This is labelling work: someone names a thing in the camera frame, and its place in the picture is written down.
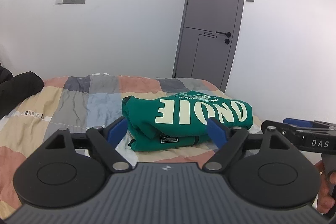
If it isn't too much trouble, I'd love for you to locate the person's right hand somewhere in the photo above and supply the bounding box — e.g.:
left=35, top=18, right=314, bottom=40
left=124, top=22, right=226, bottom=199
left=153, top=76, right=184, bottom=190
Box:
left=314, top=160, right=336, bottom=222

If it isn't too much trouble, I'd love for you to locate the grey door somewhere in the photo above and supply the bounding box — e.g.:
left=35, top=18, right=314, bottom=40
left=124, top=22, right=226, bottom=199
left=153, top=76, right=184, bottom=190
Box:
left=172, top=0, right=249, bottom=93

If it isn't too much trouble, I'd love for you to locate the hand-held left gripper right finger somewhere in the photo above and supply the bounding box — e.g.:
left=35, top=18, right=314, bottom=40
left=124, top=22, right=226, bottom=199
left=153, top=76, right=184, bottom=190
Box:
left=204, top=117, right=292, bottom=172

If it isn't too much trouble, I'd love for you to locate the patchwork blanket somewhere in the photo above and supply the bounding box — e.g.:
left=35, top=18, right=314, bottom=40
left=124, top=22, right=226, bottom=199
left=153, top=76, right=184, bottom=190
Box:
left=0, top=73, right=265, bottom=214

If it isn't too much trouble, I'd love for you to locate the black puffer jacket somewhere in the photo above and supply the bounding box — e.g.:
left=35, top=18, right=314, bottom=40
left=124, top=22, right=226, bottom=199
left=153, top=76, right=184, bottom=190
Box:
left=0, top=63, right=45, bottom=119

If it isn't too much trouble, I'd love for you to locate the green hoodie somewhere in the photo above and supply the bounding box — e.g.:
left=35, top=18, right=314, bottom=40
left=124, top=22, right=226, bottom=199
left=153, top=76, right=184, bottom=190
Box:
left=121, top=91, right=254, bottom=152

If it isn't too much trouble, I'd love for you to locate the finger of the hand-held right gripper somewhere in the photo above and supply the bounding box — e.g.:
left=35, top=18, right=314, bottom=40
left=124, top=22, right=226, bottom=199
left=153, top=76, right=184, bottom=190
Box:
left=283, top=118, right=336, bottom=130
left=261, top=120, right=300, bottom=147

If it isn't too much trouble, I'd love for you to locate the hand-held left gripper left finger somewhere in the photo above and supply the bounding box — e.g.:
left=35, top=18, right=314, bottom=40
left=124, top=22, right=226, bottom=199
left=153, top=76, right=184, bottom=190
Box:
left=45, top=116, right=133, bottom=172

